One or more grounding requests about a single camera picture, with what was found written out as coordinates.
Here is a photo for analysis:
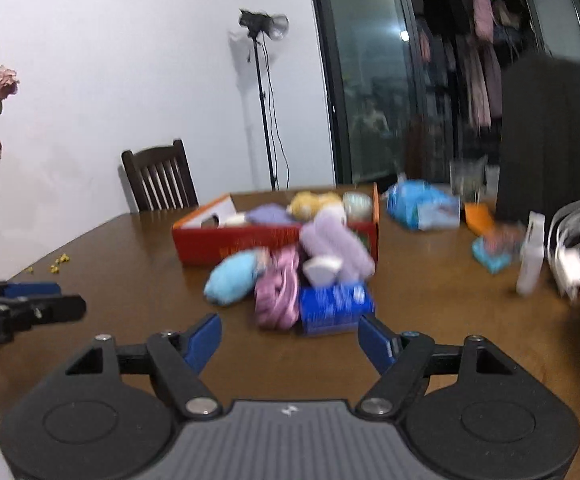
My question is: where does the blue tissue pack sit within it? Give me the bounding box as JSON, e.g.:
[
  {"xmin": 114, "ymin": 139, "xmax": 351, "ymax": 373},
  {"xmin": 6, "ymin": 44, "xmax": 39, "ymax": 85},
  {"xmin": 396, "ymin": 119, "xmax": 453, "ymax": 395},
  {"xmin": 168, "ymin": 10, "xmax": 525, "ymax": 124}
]
[{"xmin": 299, "ymin": 283, "xmax": 375, "ymax": 336}]

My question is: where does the light blue plush toy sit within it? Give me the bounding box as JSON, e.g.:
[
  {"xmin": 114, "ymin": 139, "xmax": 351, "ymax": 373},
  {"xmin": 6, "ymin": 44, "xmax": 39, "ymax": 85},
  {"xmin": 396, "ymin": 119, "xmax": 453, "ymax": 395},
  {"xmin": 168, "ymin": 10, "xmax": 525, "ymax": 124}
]
[{"xmin": 204, "ymin": 247, "xmax": 270, "ymax": 306}]

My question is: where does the pink satin cloth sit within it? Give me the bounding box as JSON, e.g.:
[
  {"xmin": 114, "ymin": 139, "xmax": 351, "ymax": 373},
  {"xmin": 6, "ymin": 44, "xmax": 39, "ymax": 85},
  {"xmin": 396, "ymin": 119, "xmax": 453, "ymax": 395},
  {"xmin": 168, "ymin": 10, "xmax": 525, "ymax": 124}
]
[{"xmin": 254, "ymin": 245, "xmax": 299, "ymax": 330}]

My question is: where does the lavender plush roll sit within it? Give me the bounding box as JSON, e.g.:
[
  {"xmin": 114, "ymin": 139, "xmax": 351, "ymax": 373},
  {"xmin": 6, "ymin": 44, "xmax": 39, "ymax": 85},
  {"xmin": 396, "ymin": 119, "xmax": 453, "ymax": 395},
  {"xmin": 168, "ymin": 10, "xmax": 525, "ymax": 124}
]
[{"xmin": 299, "ymin": 206, "xmax": 375, "ymax": 283}]

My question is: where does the yellow white plush toy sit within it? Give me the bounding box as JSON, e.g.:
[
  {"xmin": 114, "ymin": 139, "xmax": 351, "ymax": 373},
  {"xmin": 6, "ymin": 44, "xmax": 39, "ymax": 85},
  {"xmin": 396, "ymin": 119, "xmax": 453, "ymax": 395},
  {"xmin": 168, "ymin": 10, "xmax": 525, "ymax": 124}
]
[{"xmin": 287, "ymin": 191, "xmax": 343, "ymax": 222}]

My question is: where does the red cardboard box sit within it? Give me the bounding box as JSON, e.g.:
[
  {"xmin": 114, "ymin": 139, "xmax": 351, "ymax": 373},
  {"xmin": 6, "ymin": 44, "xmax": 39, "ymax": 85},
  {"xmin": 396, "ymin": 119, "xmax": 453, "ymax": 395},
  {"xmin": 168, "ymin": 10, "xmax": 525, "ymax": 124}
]
[{"xmin": 171, "ymin": 183, "xmax": 380, "ymax": 266}]

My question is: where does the teal snack packet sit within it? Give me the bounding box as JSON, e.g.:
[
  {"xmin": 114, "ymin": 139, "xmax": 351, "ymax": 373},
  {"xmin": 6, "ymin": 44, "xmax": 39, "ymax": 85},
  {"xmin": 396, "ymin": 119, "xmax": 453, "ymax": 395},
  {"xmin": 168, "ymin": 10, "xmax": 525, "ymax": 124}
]
[{"xmin": 471, "ymin": 229, "xmax": 521, "ymax": 275}]

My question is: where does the white bottle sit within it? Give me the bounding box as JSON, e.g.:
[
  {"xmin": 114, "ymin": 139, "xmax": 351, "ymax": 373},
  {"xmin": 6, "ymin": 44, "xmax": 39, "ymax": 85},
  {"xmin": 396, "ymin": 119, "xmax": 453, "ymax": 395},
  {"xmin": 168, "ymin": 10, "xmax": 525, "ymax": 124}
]
[{"xmin": 516, "ymin": 211, "xmax": 545, "ymax": 296}]

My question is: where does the blue plastic wipes bag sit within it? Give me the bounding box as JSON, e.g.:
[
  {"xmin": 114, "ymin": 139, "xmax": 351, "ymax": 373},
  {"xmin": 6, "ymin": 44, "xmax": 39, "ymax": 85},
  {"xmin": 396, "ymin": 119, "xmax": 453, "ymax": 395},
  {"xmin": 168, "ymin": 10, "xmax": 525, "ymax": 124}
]
[{"xmin": 386, "ymin": 180, "xmax": 461, "ymax": 231}]

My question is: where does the orange paper packet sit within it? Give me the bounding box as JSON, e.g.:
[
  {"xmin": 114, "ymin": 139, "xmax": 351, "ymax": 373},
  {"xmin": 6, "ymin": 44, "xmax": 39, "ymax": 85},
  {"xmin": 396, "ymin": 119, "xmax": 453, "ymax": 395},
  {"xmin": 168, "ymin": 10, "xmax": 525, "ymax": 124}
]
[{"xmin": 464, "ymin": 203, "xmax": 496, "ymax": 237}]

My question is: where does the dark wooden chair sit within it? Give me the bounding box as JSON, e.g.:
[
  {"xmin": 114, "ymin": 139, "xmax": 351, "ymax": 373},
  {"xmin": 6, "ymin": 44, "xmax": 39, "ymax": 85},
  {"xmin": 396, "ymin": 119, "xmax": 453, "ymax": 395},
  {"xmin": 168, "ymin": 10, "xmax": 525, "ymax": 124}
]
[{"xmin": 120, "ymin": 139, "xmax": 199, "ymax": 212}]

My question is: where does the clear glass cup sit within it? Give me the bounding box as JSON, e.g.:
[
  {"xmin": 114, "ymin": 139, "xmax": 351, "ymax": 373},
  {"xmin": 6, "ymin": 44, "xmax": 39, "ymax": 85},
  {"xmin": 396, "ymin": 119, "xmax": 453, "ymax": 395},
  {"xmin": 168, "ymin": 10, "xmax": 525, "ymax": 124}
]
[{"xmin": 450, "ymin": 157, "xmax": 488, "ymax": 204}]

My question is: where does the hanging clothes rack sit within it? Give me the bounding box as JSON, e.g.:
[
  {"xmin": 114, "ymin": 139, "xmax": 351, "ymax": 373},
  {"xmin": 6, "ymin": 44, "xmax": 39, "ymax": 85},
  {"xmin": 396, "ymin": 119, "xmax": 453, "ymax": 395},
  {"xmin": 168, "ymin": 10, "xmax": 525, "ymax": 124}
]
[{"xmin": 418, "ymin": 0, "xmax": 536, "ymax": 132}]

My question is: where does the black light stand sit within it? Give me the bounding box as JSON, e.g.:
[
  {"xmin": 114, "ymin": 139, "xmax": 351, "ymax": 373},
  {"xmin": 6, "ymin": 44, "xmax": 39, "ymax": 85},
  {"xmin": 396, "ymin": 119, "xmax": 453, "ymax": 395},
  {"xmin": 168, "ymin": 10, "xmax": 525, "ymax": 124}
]
[{"xmin": 238, "ymin": 9, "xmax": 290, "ymax": 191}]

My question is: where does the white charger cable bundle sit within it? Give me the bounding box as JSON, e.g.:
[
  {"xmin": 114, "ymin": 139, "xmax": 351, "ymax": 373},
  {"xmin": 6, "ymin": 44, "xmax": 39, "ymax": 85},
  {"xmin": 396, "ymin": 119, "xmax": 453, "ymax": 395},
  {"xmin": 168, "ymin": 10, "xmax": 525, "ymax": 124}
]
[{"xmin": 545, "ymin": 199, "xmax": 580, "ymax": 306}]

